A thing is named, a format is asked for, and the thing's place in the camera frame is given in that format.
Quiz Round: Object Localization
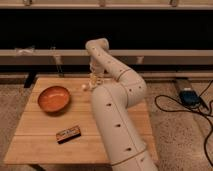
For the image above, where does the clear plastic bottle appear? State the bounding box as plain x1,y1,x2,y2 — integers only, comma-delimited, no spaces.
81,75,101,91

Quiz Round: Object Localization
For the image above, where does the wooden table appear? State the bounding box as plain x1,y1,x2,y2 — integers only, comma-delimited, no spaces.
4,78,157,165

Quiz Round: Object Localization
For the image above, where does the black cable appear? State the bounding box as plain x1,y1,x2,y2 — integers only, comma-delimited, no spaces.
153,79,213,168

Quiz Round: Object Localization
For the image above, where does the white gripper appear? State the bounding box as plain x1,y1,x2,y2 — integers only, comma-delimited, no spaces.
89,58,104,90

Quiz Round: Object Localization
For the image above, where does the brown snack box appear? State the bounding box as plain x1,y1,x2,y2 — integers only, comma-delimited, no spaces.
56,126,81,144

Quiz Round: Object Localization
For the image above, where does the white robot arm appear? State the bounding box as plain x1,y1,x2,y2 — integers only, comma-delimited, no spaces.
86,38,158,171

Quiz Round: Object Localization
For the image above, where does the orange ceramic bowl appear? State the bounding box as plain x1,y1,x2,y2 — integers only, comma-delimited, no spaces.
37,86,70,113

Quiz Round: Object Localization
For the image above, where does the blue power adapter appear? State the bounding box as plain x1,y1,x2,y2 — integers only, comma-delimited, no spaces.
179,89,200,106

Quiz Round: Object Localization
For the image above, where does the grey metal rail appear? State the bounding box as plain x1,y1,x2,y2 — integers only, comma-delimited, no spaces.
0,49,213,65

